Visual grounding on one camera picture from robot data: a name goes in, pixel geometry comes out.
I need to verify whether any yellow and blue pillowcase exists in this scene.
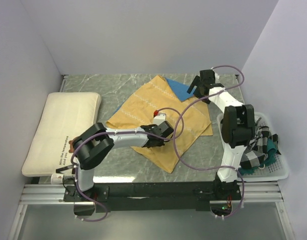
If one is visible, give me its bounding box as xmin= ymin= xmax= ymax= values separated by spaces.
xmin=106 ymin=75 xmax=213 ymax=173

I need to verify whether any cream pillow with bear print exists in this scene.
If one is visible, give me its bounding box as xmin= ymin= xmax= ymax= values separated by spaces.
xmin=21 ymin=92 xmax=102 ymax=177

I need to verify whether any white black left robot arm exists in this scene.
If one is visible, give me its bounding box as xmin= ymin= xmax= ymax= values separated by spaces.
xmin=70 ymin=121 xmax=174 ymax=201

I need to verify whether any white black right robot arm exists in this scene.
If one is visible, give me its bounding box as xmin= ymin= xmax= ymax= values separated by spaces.
xmin=187 ymin=69 xmax=255 ymax=200

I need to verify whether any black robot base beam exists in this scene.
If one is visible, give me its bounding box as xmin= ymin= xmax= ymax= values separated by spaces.
xmin=63 ymin=181 xmax=242 ymax=217

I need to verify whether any black white checkered cloth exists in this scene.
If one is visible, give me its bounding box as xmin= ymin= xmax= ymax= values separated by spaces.
xmin=238 ymin=117 xmax=281 ymax=175

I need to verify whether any teal green cloth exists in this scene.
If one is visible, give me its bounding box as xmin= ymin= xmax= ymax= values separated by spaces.
xmin=238 ymin=137 xmax=280 ymax=175

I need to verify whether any white plastic basket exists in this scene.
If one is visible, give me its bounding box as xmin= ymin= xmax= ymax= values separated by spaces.
xmin=216 ymin=112 xmax=289 ymax=182

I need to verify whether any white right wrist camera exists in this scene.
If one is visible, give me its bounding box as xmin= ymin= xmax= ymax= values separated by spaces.
xmin=211 ymin=67 xmax=220 ymax=84

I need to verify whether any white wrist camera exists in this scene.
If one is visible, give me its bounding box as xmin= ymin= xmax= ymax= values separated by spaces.
xmin=152 ymin=110 xmax=167 ymax=126
xmin=211 ymin=67 xmax=220 ymax=84

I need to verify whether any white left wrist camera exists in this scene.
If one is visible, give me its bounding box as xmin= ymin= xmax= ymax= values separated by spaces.
xmin=152 ymin=110 xmax=167 ymax=126

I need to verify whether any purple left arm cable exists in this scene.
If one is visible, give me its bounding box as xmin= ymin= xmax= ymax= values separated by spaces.
xmin=70 ymin=107 xmax=179 ymax=223

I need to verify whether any aluminium frame rail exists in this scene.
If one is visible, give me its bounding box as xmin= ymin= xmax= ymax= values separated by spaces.
xmin=19 ymin=181 xmax=283 ymax=205

